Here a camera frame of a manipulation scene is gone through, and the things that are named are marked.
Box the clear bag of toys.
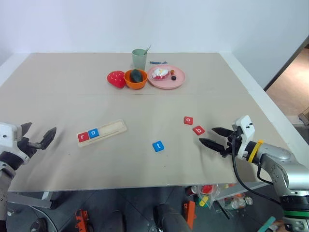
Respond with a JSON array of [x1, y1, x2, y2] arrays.
[[190, 183, 220, 209], [222, 191, 254, 211]]

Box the orange and black clamp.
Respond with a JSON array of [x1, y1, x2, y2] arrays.
[[74, 208, 94, 232]]

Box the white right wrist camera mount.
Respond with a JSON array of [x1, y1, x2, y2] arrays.
[[231, 115, 256, 160]]

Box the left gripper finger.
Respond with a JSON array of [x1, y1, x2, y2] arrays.
[[39, 127, 57, 151], [20, 122, 33, 140]]

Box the wooden cart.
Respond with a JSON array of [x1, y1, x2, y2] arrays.
[[298, 105, 309, 127]]

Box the red letter tile r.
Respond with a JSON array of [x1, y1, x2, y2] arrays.
[[77, 132, 90, 144]]

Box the pink plastic plate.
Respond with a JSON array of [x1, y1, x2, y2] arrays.
[[147, 64, 187, 90]]

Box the dark green toy avocado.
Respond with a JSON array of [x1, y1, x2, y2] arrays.
[[130, 69, 143, 83]]

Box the blue letter tile o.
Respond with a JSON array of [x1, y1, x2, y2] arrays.
[[87, 128, 100, 140]]

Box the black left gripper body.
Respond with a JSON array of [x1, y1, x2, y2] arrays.
[[17, 137, 42, 158]]

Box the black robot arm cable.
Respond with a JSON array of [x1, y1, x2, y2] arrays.
[[228, 134, 283, 205]]

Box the orange plastic bowl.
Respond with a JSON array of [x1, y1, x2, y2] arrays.
[[123, 69, 148, 90]]

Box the red strawberry toy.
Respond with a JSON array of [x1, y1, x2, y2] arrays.
[[107, 70, 126, 89]]

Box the yellow wrist strap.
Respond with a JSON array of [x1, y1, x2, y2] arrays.
[[248, 140, 264, 163]]

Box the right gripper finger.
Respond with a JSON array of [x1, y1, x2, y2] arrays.
[[198, 138, 228, 155], [211, 127, 235, 139]]

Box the dark rounded shape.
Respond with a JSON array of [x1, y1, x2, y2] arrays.
[[154, 203, 192, 232]]

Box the orange metal bracket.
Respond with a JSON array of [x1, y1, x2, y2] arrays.
[[183, 200, 197, 230]]

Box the teal flat strip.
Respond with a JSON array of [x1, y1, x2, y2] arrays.
[[259, 216, 277, 232]]

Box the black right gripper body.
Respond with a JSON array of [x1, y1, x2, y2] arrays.
[[221, 128, 242, 159]]

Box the wooden letter tray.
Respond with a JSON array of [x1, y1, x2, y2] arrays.
[[77, 119, 128, 148]]

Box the green plastic cup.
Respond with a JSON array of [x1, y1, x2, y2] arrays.
[[131, 49, 148, 71]]

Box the bagged white and red toy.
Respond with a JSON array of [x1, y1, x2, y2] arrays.
[[151, 68, 169, 81]]

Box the red letter tile b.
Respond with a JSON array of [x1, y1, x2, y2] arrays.
[[192, 125, 206, 136]]

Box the blue letter tile t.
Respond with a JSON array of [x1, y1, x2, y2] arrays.
[[152, 141, 166, 153]]

